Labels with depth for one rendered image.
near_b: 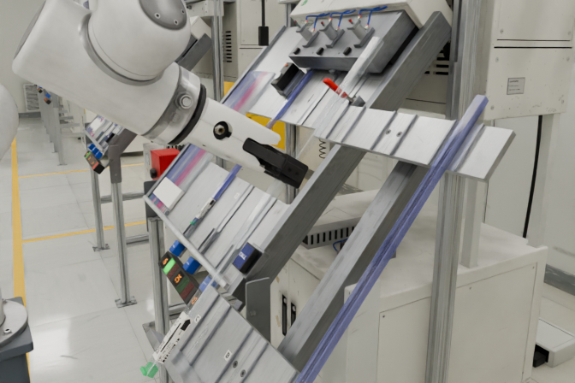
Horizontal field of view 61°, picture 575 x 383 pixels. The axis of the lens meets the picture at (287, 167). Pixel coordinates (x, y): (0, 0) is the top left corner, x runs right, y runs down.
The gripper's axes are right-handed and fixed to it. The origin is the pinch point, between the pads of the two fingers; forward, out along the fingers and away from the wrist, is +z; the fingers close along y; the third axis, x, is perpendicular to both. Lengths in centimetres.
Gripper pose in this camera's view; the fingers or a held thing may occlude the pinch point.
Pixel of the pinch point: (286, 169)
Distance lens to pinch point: 61.4
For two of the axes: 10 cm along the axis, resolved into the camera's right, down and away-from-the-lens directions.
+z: 7.3, 4.0, 5.6
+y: -5.3, -2.0, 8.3
